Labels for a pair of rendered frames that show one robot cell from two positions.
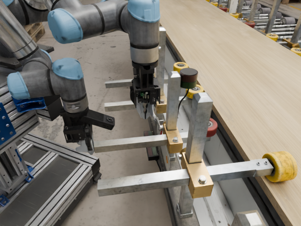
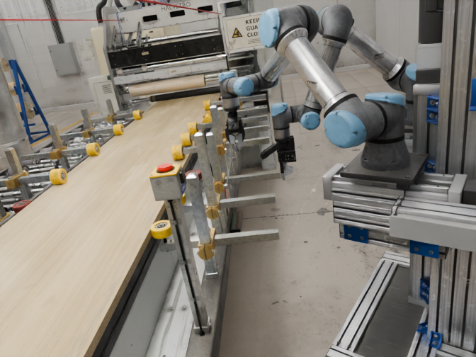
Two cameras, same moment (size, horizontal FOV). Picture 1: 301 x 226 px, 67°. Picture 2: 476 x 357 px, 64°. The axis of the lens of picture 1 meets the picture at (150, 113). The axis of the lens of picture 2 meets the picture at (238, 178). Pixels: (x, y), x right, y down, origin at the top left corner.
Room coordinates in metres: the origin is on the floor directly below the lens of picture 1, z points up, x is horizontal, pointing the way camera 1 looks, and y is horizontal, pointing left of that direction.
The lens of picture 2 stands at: (2.25, 0.44, 1.53)
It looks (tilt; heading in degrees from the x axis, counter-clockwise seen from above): 22 degrees down; 195
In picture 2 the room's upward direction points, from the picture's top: 9 degrees counter-clockwise
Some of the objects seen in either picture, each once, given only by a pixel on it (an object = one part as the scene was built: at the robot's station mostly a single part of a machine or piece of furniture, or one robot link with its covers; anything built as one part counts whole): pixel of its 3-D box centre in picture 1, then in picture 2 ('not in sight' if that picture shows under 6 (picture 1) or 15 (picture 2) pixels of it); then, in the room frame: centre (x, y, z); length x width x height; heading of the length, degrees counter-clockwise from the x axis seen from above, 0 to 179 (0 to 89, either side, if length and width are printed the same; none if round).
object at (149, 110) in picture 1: (150, 110); (234, 142); (0.58, 0.00, 1.02); 0.06 x 0.03 x 0.09; 9
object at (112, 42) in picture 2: not in sight; (193, 88); (-1.85, -1.01, 0.95); 1.65 x 0.70 x 1.90; 99
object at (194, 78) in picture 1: (188, 74); not in sight; (0.68, -0.13, 1.09); 0.06 x 0.06 x 0.02
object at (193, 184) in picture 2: not in sight; (205, 236); (1.17, 0.00, 0.86); 0.04 x 0.04 x 0.48; 9
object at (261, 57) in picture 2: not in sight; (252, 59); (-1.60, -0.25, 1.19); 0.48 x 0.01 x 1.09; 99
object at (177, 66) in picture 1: (180, 73); (164, 237); (1.15, -0.17, 0.85); 0.08 x 0.08 x 0.11
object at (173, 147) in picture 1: (172, 135); (219, 183); (0.65, -0.09, 0.85); 0.14 x 0.06 x 0.05; 9
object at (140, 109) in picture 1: (140, 110); (240, 141); (0.57, 0.03, 1.02); 0.06 x 0.03 x 0.09; 9
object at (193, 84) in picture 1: (187, 81); not in sight; (0.68, -0.13, 1.07); 0.06 x 0.06 x 0.02
